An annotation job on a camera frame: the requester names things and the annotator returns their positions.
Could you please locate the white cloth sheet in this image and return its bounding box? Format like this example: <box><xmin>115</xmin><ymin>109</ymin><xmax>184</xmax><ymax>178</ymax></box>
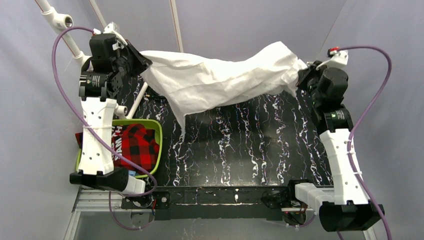
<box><xmin>141</xmin><ymin>41</ymin><xmax>307</xmax><ymax>130</ymax></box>

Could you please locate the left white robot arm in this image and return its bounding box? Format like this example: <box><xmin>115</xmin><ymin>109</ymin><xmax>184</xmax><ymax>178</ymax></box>
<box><xmin>69</xmin><ymin>22</ymin><xmax>152</xmax><ymax>196</ymax></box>

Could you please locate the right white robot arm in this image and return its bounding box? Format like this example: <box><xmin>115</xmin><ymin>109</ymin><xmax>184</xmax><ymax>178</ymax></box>
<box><xmin>287</xmin><ymin>47</ymin><xmax>384</xmax><ymax>232</ymax></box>

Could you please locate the green plastic basket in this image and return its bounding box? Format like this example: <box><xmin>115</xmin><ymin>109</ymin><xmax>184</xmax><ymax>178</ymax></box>
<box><xmin>69</xmin><ymin>114</ymin><xmax>163</xmax><ymax>189</ymax></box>

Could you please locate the red black plaid cloth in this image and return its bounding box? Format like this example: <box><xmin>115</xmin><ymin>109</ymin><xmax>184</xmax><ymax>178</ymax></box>
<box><xmin>75</xmin><ymin>123</ymin><xmax>161</xmax><ymax>174</ymax></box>

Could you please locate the white PVC pipe frame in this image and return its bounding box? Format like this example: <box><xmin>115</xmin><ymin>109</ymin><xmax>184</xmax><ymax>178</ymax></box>
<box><xmin>35</xmin><ymin>0</ymin><xmax>184</xmax><ymax>119</ymax></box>

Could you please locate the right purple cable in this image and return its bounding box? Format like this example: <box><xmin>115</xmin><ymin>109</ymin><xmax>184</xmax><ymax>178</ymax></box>
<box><xmin>298</xmin><ymin>45</ymin><xmax>393</xmax><ymax>240</ymax></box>

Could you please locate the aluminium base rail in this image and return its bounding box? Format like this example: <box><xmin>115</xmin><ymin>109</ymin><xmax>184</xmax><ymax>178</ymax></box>
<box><xmin>64</xmin><ymin>187</ymin><xmax>378</xmax><ymax>240</ymax></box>

